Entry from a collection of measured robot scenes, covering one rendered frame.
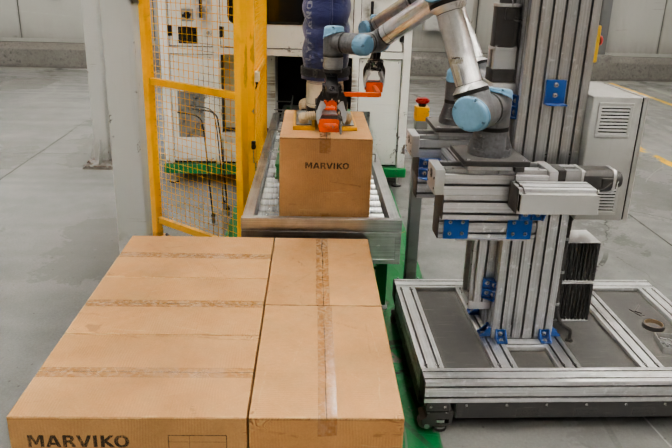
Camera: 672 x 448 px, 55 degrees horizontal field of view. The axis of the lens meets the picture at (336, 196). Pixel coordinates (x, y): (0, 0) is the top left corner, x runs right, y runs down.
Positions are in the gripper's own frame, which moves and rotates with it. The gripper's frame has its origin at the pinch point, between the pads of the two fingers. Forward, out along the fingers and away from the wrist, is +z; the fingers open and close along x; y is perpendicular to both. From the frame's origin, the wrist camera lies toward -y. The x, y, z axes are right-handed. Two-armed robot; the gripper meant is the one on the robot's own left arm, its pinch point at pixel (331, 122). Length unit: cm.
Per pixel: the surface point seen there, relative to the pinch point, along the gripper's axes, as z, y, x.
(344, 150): 18.4, 28.8, -7.7
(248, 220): 49, 22, 33
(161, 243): 54, 9, 68
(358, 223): 49, 21, -14
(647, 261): 108, 113, -204
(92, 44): 8, 308, 179
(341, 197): 39.7, 28.7, -7.2
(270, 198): 55, 71, 26
